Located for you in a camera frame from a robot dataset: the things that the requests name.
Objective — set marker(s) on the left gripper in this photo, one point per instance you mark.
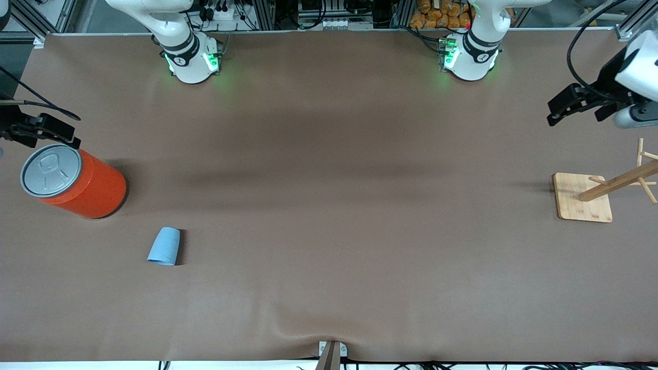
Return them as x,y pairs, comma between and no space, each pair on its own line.
609,78

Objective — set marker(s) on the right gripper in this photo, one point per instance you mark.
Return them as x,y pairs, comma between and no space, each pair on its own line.
10,122

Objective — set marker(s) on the blue plastic cup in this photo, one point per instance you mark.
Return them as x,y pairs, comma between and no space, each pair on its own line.
164,246

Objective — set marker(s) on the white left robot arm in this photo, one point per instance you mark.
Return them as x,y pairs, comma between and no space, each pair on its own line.
473,61

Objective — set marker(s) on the wooden cup rack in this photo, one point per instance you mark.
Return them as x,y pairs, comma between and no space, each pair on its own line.
581,203

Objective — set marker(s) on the orange can with grey lid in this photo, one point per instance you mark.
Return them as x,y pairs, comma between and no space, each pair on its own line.
92,185

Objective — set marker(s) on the bag of orange snacks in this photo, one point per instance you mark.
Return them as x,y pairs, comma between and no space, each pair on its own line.
437,18

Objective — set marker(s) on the white power strip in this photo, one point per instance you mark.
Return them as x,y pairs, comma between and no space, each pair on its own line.
221,14

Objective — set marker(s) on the brown table cloth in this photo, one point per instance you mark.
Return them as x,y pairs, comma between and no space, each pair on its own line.
329,205

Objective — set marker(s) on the aluminium frame profile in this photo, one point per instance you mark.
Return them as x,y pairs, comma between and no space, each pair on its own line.
31,20
629,28

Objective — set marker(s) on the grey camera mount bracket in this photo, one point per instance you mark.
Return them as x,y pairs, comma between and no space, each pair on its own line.
329,359

